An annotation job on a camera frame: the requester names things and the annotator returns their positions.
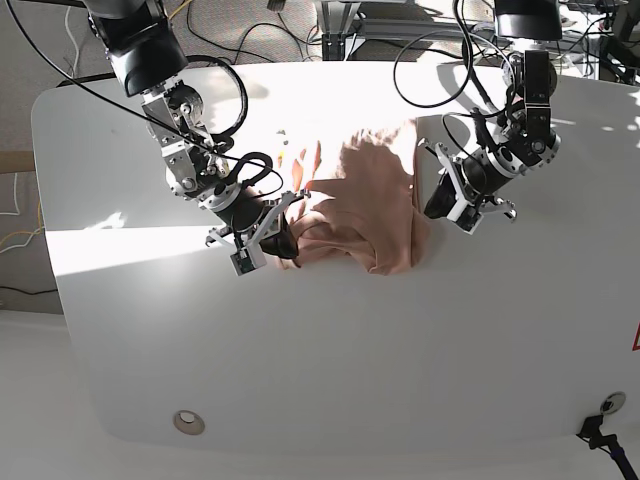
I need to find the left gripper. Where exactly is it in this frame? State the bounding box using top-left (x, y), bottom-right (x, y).
top-left (419, 140), bottom-right (518, 221)

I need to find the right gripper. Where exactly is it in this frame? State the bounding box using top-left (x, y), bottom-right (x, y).
top-left (203, 183), bottom-right (310, 260)

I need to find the salmon pink T-shirt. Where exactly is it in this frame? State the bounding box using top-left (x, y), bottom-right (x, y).
top-left (276, 119), bottom-right (430, 276)

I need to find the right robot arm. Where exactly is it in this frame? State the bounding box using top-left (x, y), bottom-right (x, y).
top-left (85, 1), bottom-right (307, 269)

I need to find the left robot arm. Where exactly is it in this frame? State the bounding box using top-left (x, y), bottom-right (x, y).
top-left (392, 1), bottom-right (562, 234)

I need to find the metal table grommet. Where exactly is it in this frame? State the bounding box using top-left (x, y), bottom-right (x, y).
top-left (172, 410), bottom-right (206, 436)
top-left (600, 391), bottom-right (626, 415)

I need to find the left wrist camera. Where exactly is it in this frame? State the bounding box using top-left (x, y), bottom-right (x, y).
top-left (446, 204), bottom-right (483, 235)

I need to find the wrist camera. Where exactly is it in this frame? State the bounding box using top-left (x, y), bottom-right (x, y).
top-left (230, 245), bottom-right (267, 276)
top-left (446, 204), bottom-right (483, 235)

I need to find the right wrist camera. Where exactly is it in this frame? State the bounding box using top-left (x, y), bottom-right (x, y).
top-left (230, 245), bottom-right (267, 276)

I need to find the aluminium frame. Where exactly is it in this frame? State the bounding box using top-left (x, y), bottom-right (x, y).
top-left (314, 1), bottom-right (596, 61)

